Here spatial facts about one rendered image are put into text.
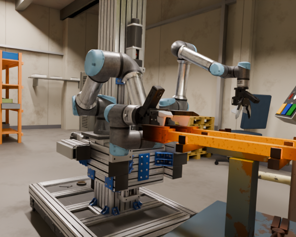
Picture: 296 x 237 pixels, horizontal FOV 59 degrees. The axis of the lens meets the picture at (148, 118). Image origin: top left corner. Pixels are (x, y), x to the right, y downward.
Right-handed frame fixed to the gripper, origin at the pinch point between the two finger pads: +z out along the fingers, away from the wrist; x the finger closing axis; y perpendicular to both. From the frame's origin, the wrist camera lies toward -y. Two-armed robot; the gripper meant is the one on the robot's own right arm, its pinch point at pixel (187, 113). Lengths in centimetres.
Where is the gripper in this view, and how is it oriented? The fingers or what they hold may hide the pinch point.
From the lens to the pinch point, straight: 80.8
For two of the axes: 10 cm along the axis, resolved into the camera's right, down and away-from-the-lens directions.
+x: -6.5, 0.3, -7.6
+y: -0.4, 10.0, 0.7
